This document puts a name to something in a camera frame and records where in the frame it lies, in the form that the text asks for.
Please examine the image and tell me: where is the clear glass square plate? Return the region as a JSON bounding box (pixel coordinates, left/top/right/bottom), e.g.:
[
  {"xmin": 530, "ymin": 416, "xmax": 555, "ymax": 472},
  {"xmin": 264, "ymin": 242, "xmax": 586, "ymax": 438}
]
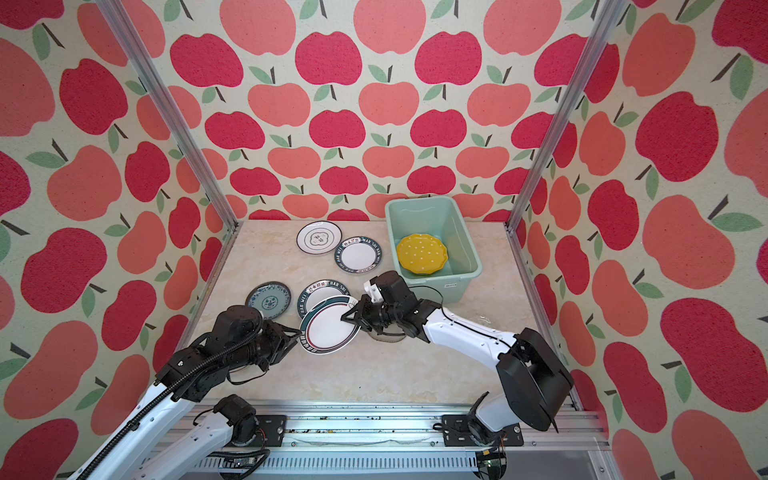
[{"xmin": 368, "ymin": 325, "xmax": 406, "ymax": 343}]

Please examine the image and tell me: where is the aluminium corner post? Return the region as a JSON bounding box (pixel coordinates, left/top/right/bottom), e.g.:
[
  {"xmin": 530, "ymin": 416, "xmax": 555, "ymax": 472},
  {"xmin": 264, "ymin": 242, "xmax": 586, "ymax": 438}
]
[
  {"xmin": 96, "ymin": 0, "xmax": 239, "ymax": 234},
  {"xmin": 505, "ymin": 0, "xmax": 630, "ymax": 238}
]

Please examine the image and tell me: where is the white plate blue rim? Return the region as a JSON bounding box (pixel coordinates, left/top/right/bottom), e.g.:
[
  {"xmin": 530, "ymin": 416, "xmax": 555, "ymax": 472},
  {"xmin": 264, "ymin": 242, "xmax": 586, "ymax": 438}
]
[{"xmin": 296, "ymin": 221, "xmax": 343, "ymax": 255}]

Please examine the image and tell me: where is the mint green plastic bin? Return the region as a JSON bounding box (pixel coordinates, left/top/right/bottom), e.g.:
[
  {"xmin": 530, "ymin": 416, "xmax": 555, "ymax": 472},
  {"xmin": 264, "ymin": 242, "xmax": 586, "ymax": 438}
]
[{"xmin": 385, "ymin": 196, "xmax": 483, "ymax": 304}]

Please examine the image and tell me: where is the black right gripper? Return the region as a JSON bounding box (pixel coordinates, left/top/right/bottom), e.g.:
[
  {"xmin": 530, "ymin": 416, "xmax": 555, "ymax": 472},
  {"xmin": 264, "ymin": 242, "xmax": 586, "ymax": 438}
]
[{"xmin": 335, "ymin": 293, "xmax": 398, "ymax": 336}]

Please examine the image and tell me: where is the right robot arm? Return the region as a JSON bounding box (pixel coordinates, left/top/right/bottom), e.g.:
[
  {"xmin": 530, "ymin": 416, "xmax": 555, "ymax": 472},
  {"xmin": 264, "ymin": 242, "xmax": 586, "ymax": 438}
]
[{"xmin": 341, "ymin": 270, "xmax": 574, "ymax": 446}]

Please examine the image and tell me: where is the blue floral patterned plate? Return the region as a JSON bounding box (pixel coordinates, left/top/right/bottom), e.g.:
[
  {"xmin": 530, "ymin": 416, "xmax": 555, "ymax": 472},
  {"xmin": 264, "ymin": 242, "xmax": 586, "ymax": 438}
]
[{"xmin": 245, "ymin": 281, "xmax": 292, "ymax": 320}]

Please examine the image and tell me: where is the yellow dotted scalloped plate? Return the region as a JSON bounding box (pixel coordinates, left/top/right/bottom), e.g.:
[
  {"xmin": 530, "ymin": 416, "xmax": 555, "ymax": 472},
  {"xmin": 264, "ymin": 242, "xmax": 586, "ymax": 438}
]
[{"xmin": 396, "ymin": 234, "xmax": 449, "ymax": 275}]

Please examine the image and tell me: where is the green rim plate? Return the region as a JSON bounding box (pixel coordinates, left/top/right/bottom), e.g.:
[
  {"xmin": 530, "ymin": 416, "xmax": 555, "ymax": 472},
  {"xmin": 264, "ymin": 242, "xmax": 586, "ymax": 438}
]
[
  {"xmin": 297, "ymin": 279, "xmax": 350, "ymax": 318},
  {"xmin": 334, "ymin": 236, "xmax": 382, "ymax": 274}
]

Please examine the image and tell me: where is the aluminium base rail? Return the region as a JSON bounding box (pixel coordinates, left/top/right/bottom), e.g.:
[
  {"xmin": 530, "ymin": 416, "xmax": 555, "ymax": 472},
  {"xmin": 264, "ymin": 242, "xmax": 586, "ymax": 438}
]
[{"xmin": 101, "ymin": 398, "xmax": 619, "ymax": 480}]

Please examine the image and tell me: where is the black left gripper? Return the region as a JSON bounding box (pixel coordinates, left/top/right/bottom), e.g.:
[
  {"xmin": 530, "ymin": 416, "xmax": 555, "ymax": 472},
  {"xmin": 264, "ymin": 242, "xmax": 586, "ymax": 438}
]
[{"xmin": 228, "ymin": 317, "xmax": 305, "ymax": 370}]

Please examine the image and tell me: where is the aluminium corner post right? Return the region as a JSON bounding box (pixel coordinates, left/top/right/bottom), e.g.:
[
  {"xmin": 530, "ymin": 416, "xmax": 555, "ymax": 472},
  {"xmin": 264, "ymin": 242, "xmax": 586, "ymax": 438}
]
[{"xmin": 505, "ymin": 0, "xmax": 630, "ymax": 238}]

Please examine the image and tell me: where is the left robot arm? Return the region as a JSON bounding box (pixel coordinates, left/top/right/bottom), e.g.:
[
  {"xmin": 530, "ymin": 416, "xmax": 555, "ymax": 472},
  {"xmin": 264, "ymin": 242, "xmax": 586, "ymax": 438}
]
[{"xmin": 72, "ymin": 305, "xmax": 300, "ymax": 479}]

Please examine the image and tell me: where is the aluminium corner post left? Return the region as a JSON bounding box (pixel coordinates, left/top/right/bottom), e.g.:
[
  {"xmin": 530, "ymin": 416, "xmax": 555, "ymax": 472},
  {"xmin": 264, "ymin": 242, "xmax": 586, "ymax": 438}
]
[{"xmin": 96, "ymin": 0, "xmax": 239, "ymax": 234}]

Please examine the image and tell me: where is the white plate dark red-green rim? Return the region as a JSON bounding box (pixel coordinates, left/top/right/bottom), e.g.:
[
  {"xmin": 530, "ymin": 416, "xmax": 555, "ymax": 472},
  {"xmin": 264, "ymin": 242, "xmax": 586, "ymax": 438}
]
[{"xmin": 299, "ymin": 295, "xmax": 360, "ymax": 355}]

